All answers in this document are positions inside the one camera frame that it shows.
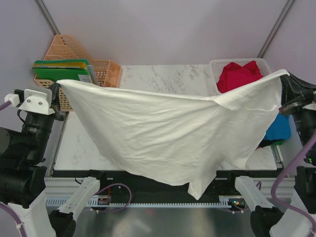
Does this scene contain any white t shirt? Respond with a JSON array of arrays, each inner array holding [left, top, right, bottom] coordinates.
[[58, 70, 289, 200]]

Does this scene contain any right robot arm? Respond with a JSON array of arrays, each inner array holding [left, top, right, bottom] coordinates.
[[226, 73, 316, 237]]

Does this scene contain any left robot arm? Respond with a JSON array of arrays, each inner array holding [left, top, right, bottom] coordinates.
[[0, 83, 108, 237]]

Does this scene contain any green file folder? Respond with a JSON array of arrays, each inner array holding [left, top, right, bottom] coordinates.
[[32, 59, 92, 83]]

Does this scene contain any blue t shirt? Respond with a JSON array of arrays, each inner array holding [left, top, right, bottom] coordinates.
[[264, 114, 291, 141]]

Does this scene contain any black t shirt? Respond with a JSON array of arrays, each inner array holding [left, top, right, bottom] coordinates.
[[257, 140, 275, 148]]

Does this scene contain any peach plastic file organizer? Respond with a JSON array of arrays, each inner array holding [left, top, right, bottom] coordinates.
[[34, 34, 121, 112]]

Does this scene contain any red t shirt in basket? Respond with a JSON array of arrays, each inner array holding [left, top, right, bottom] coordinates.
[[217, 61, 263, 93]]

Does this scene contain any white plastic basket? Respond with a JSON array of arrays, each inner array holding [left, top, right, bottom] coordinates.
[[209, 58, 272, 94]]

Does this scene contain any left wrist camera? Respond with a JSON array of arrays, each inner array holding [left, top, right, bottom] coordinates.
[[4, 87, 55, 116]]

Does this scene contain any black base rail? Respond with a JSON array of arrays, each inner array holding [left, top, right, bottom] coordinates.
[[53, 169, 287, 203]]

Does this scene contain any white slotted cable duct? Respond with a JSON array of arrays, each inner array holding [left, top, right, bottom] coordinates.
[[45, 197, 245, 208]]

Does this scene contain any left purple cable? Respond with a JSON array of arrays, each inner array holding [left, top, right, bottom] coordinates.
[[0, 100, 131, 237]]

